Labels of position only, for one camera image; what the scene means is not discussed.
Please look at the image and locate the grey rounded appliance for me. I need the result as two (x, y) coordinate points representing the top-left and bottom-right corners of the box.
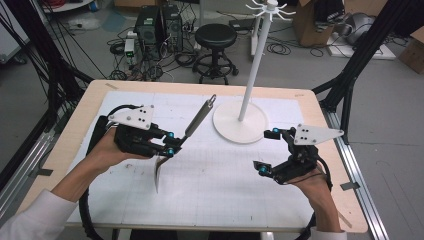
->
(343, 12), (376, 46)

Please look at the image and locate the black metal frame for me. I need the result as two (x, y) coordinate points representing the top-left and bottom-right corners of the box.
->
(312, 0), (414, 145)
(0, 0), (95, 191)

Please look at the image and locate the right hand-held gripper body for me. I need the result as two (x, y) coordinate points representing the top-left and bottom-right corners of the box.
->
(271, 123), (345, 186)

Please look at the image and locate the small white green-lit device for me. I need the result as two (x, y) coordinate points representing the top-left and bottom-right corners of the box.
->
(124, 38), (136, 58)

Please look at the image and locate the open cardboard box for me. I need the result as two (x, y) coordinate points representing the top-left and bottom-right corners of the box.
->
(292, 0), (346, 48)

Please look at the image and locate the aluminium rail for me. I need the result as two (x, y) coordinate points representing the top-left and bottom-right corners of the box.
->
(0, 131), (56, 218)
(321, 108), (391, 240)

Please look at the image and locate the black flat box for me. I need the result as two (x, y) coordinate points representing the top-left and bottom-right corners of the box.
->
(228, 18), (259, 32)

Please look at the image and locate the person's left hand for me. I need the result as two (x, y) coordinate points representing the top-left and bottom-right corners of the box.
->
(86, 127), (151, 170)

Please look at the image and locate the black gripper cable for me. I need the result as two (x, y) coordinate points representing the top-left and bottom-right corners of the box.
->
(78, 104), (141, 240)
(299, 155), (335, 240)

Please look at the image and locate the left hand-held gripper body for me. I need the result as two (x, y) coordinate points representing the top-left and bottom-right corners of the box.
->
(106, 104), (169, 159)

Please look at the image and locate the black round stool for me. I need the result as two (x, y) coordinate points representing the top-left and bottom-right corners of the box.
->
(192, 23), (240, 86)

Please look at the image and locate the black computer tower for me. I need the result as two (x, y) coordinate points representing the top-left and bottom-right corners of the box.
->
(162, 3), (184, 53)
(133, 5), (164, 60)

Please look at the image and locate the grey tape strip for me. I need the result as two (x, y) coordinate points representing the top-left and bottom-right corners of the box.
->
(28, 168), (54, 178)
(339, 181), (361, 192)

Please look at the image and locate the closed cardboard box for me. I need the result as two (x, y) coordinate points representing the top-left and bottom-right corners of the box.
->
(397, 26), (424, 75)

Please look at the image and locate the person's right hand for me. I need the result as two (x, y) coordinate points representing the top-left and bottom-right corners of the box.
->
(287, 171), (335, 215)

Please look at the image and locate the white flat board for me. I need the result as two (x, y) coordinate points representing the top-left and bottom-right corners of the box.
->
(326, 31), (397, 61)

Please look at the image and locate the steel spatula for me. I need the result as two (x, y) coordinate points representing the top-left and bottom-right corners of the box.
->
(153, 94), (217, 194)

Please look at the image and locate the white hanging rack stand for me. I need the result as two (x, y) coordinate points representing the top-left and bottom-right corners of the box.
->
(212, 0), (297, 145)

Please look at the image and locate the white gridded mat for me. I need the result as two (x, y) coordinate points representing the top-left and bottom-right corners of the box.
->
(65, 90), (323, 230)

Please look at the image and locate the coiled black cable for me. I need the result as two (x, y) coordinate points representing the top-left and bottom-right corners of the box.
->
(266, 42), (292, 56)
(174, 52), (198, 67)

